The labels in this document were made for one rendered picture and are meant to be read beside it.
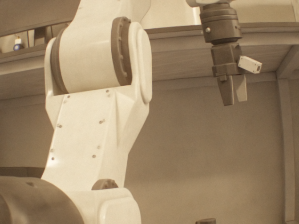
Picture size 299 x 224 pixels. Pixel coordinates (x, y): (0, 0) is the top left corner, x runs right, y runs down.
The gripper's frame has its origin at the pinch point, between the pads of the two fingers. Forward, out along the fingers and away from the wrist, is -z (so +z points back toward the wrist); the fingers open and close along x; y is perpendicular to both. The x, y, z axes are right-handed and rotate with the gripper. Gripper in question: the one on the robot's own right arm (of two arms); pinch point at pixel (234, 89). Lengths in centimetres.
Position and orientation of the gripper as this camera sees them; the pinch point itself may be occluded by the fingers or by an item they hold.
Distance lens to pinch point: 115.7
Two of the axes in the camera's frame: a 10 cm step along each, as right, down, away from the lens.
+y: -8.8, 1.4, 4.6
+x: 4.5, -1.0, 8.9
